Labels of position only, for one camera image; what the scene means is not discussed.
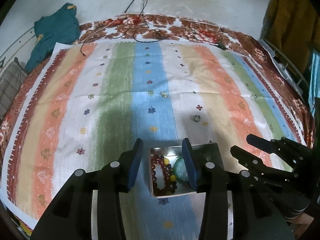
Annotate grey plaid pillow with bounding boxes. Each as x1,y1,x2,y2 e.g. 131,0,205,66
0,57,28,120

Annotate multicolour bead bracelet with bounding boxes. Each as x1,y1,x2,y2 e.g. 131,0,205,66
159,154,180,196

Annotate dark red bead bracelet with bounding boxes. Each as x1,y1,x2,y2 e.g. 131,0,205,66
150,153,176,197

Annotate white wire rack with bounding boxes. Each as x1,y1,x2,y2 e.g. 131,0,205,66
258,39,309,97

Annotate teal garment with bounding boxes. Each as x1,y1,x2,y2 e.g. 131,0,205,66
25,3,80,73

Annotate blue dotted curtain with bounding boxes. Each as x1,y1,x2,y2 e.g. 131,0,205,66
308,48,320,116

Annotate black charger cable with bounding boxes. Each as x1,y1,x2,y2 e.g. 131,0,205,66
80,0,151,57

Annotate silver metal tin box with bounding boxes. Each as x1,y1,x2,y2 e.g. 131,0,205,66
149,146,196,198

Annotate black small device on bed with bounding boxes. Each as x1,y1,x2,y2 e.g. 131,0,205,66
215,43,227,50

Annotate striped colourful cloth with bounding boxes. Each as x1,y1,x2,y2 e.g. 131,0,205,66
0,39,309,230

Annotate brown hanging jacket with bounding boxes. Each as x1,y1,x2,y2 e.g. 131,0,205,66
265,0,319,73

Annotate green jade bangle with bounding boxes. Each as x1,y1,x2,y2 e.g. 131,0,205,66
174,157,189,184

